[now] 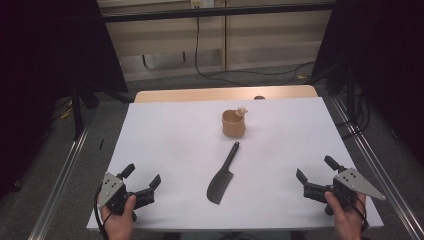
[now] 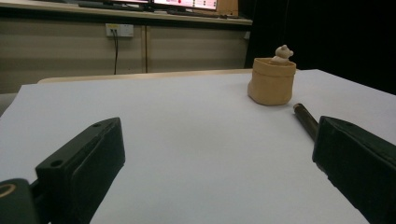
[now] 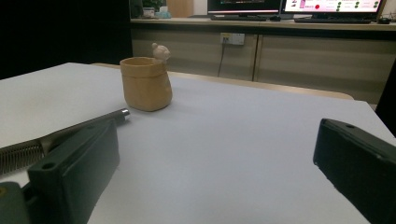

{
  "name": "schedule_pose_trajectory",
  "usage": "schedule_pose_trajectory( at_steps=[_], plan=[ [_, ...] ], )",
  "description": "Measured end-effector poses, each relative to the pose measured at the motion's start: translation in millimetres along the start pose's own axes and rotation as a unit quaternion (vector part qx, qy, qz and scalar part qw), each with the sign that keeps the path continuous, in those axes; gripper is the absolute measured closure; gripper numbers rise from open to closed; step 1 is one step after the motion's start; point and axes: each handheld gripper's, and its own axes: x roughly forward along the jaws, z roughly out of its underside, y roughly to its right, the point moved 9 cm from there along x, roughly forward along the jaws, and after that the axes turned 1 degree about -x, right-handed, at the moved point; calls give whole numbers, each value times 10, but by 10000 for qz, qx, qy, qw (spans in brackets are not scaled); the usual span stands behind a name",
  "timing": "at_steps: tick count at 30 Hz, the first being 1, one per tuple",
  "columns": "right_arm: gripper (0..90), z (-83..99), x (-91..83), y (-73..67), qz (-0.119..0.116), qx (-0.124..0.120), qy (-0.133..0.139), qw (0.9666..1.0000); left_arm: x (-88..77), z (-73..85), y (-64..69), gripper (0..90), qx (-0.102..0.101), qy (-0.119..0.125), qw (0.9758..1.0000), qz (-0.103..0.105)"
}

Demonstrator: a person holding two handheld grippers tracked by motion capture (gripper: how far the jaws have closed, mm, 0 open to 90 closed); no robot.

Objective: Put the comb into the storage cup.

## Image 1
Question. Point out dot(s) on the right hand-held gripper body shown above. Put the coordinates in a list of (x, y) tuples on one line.
[(353, 186)]

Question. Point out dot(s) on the dark round table grommet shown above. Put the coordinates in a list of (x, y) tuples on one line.
[(259, 97)]

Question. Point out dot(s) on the person's left hand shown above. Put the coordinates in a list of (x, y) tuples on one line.
[(118, 220)]

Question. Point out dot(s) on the aluminium floor rail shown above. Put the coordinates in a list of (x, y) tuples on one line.
[(60, 183), (383, 176)]

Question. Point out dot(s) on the black cleaver knife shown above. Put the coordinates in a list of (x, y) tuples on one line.
[(220, 185)]

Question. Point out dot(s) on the tan cup with small figure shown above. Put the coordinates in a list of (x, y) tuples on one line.
[(233, 125)]

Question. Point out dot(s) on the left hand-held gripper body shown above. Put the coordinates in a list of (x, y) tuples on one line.
[(113, 193)]

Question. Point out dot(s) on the black metal stand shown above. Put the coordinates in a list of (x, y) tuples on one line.
[(77, 110), (350, 90)]

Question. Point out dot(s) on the person's right hand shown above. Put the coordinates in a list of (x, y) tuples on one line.
[(346, 220)]

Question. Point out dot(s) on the black curtain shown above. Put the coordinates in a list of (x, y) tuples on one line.
[(383, 66), (40, 66)]

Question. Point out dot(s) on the black horizontal bar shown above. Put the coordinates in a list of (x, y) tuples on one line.
[(266, 9)]

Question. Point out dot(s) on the small yellow floor tag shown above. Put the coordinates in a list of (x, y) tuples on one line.
[(301, 76)]

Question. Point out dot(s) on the light wooden table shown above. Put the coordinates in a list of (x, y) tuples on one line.
[(200, 95)]

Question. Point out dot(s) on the white wall outlet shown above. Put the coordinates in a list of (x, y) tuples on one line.
[(201, 3)]

